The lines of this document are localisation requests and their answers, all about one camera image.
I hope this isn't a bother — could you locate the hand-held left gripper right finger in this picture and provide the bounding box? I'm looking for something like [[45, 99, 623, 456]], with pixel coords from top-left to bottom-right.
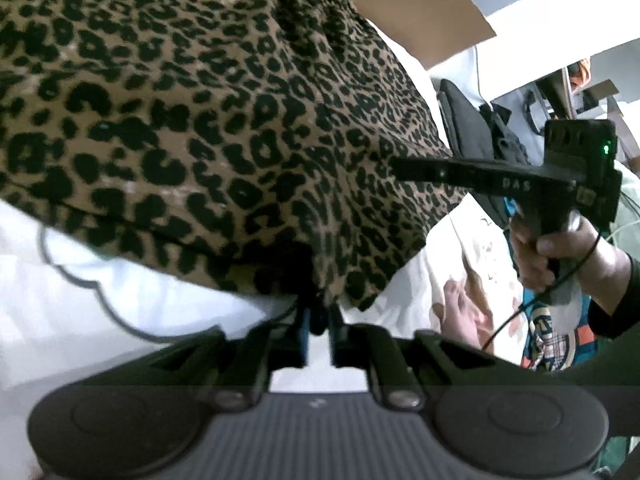
[[327, 307, 507, 408]]

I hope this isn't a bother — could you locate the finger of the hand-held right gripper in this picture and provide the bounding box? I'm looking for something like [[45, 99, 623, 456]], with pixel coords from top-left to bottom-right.
[[389, 156, 476, 186]]

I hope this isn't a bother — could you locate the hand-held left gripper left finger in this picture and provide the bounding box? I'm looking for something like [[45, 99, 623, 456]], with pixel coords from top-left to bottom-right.
[[145, 306, 313, 408]]

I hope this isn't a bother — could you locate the leopard print garment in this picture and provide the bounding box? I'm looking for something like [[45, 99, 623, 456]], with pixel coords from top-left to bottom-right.
[[0, 0, 468, 311]]

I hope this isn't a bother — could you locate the person's right forearm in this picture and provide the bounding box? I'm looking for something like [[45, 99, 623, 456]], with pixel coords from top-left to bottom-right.
[[587, 252, 640, 342]]

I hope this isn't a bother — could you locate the person's right hand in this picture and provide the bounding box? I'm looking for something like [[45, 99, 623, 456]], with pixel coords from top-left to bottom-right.
[[509, 212, 631, 311]]

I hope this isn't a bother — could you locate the black chair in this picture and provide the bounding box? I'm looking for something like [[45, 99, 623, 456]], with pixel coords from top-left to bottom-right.
[[437, 79, 531, 221]]

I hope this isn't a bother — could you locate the black bag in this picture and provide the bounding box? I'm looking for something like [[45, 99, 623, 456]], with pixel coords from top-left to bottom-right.
[[479, 102, 531, 165]]

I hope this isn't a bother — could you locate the brown cardboard sheet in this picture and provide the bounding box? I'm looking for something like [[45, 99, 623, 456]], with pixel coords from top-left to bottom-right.
[[272, 0, 497, 71]]

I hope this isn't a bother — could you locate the colourful printed garment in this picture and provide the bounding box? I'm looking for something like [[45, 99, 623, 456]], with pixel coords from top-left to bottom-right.
[[520, 290, 597, 373]]

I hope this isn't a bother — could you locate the white printed bed sheet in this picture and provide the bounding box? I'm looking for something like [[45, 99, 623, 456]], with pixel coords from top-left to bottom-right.
[[0, 195, 526, 396]]

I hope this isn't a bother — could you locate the thin black cable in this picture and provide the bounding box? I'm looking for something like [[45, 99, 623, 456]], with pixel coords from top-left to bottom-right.
[[480, 230, 603, 353]]

